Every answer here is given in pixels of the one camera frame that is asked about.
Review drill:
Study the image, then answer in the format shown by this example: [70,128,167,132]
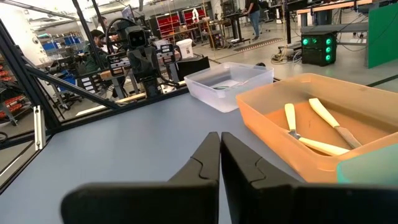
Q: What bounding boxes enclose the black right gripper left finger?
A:
[60,131,221,224]

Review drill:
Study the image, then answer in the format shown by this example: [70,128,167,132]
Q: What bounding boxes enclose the person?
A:
[95,15,109,32]
[243,0,262,42]
[81,29,109,75]

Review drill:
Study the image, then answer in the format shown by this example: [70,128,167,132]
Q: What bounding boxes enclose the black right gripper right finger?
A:
[221,131,398,224]

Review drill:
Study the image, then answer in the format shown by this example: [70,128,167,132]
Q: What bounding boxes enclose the black aluminium table frame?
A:
[0,0,187,194]

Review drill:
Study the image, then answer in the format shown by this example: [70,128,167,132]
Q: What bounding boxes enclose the teal plastic bin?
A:
[336,142,398,187]

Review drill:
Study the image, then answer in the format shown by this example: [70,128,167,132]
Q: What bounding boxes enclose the black equipment box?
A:
[176,55,211,82]

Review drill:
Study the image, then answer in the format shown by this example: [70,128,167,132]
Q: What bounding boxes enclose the clear plastic bin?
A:
[183,61,275,113]

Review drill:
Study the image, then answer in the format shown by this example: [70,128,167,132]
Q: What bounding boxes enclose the cable pile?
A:
[269,43,303,65]

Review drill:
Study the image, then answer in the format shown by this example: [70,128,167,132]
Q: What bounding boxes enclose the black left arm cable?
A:
[104,17,128,55]

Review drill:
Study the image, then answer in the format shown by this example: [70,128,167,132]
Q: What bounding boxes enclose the black floor mat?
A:
[232,37,284,53]

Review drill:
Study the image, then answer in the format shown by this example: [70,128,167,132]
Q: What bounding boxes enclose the white bin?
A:
[175,38,195,60]

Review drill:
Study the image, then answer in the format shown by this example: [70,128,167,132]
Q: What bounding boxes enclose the wooden top workbench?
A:
[284,0,377,35]

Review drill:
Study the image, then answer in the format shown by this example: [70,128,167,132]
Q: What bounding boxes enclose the cream-handled table knife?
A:
[297,136,351,157]
[284,103,302,140]
[308,97,363,149]

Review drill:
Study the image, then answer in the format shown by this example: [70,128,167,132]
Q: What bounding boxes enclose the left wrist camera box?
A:
[125,26,147,48]

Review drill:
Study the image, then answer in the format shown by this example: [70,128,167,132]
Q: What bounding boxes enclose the red bin shelf rack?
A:
[154,11,182,40]
[182,6,208,27]

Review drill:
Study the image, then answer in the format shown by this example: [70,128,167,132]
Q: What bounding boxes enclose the green board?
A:
[367,2,398,70]

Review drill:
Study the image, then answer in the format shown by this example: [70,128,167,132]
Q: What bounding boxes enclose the labelled black parts drawer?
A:
[107,52,132,78]
[157,42,183,65]

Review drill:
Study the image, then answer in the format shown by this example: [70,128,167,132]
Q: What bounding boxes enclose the computer monitor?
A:
[121,4,136,21]

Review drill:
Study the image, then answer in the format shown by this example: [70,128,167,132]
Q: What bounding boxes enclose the black computer with green lights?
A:
[300,30,338,67]

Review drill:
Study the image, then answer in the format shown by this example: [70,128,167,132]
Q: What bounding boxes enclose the black standing desk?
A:
[221,11,252,45]

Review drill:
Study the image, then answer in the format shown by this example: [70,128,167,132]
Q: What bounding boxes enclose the red storage bins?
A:
[0,63,27,121]

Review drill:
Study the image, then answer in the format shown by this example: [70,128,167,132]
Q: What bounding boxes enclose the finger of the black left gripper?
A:
[146,57,155,82]
[139,57,147,82]

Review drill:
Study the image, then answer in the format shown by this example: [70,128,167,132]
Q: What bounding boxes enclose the silver frame bracket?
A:
[32,105,47,152]

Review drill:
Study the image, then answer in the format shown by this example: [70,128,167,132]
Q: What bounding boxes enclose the orange plastic bin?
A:
[236,73,398,184]

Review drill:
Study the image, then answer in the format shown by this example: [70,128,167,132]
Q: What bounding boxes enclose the blue storage bins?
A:
[42,34,84,52]

